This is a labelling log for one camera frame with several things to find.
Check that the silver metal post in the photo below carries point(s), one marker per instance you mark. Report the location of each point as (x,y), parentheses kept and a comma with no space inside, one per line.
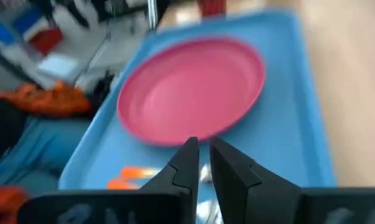
(152,12)

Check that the orange cloth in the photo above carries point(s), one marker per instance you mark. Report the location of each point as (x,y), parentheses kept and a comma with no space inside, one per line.
(50,99)

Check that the red blurred object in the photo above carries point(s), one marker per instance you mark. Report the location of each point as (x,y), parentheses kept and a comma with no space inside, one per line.
(45,40)

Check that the blue plastic tray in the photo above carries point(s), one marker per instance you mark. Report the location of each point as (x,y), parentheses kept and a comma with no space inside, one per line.
(283,133)

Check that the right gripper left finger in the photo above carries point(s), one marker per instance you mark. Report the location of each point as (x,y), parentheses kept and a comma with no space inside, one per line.
(184,168)

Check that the red translucent cup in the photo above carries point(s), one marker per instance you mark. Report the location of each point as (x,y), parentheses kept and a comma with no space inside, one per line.
(212,7)

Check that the blue cloth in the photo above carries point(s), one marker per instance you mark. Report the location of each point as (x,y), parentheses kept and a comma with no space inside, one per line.
(41,146)

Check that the pink plastic plate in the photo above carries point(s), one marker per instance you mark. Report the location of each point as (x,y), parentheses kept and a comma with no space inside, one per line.
(191,90)

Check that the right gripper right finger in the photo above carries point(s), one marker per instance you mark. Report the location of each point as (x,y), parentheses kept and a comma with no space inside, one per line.
(237,183)

